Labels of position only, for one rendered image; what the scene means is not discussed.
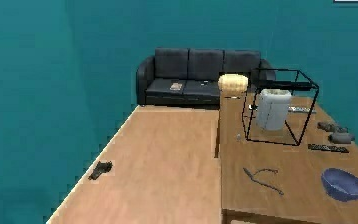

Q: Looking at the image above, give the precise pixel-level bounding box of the black three-seat sofa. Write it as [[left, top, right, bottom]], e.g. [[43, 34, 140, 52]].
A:
[[135, 47, 277, 108]]

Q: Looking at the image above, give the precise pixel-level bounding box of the blue bowl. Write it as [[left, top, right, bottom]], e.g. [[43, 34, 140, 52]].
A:
[[320, 167, 358, 203]]

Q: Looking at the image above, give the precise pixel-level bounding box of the white cylindrical container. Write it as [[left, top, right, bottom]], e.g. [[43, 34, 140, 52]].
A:
[[255, 88, 293, 132]]

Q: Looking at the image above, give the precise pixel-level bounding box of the black object on floor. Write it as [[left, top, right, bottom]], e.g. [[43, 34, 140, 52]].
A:
[[88, 160, 114, 181]]

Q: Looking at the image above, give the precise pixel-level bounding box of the grey remote control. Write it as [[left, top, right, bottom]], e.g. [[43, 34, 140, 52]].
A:
[[288, 106, 317, 114]]

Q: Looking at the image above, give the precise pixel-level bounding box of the brown wooden table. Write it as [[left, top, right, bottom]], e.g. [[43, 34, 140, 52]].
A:
[[214, 90, 358, 224]]

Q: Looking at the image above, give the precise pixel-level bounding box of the dark grey lumpy object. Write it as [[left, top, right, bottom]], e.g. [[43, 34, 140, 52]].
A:
[[317, 121, 349, 134]]

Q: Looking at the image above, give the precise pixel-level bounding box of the black remote control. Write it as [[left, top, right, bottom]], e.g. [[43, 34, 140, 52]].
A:
[[307, 143, 350, 154]]

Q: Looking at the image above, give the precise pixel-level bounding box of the black wire cube frame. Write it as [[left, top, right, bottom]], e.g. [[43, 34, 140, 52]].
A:
[[241, 67, 320, 147]]

